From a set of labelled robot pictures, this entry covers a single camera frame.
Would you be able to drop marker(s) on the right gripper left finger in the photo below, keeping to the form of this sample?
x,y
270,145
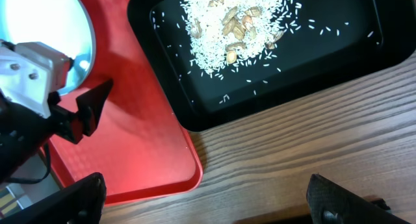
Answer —
x,y
82,202

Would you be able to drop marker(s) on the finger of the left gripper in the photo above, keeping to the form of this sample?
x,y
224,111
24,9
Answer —
x,y
90,106

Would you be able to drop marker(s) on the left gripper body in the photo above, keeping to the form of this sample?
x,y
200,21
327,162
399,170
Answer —
x,y
23,131

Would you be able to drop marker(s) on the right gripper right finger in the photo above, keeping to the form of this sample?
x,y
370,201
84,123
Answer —
x,y
331,203

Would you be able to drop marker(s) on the large pale blue plate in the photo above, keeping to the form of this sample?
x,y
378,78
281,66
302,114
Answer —
x,y
64,25

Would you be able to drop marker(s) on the rice and nut scraps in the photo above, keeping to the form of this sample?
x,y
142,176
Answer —
x,y
219,47

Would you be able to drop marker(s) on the black plastic waste tray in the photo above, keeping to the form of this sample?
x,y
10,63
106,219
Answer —
x,y
393,42

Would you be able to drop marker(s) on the red plastic serving tray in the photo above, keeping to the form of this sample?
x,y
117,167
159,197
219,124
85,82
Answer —
x,y
139,146

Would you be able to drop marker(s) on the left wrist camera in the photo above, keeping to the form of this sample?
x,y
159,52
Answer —
x,y
30,71

